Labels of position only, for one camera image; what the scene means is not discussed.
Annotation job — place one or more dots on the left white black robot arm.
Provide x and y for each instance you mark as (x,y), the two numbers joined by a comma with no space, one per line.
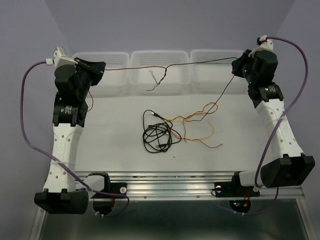
(73,82)

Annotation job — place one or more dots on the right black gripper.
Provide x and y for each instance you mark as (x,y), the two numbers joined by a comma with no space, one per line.
(238,63)

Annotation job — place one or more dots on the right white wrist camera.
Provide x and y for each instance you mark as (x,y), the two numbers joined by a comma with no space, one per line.
(263,45)

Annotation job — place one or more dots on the middle white perforated basket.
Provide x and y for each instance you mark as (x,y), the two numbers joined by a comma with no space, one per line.
(159,72)

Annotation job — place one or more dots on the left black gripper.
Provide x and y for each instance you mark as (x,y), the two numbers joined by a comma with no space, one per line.
(96,69)

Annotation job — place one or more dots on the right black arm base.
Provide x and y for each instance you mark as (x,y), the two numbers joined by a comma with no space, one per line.
(241,195)

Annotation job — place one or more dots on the white perforated basket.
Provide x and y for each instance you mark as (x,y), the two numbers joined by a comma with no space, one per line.
(159,72)
(211,71)
(114,81)

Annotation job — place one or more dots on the right white perforated basket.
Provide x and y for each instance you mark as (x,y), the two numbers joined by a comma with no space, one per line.
(211,71)

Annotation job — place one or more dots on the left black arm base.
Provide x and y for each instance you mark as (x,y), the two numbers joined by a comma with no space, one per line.
(112,198)

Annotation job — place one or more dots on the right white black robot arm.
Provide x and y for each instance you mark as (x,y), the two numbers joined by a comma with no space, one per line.
(283,162)

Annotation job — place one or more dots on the aluminium extrusion rail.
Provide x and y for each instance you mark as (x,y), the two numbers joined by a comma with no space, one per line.
(170,185)

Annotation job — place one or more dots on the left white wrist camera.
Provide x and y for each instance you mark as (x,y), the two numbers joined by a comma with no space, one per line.
(59,58)

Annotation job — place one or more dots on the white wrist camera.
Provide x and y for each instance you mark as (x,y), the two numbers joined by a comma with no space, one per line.
(59,58)
(263,45)

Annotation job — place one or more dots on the left white perforated basket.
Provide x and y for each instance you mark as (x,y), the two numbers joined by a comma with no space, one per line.
(114,81)

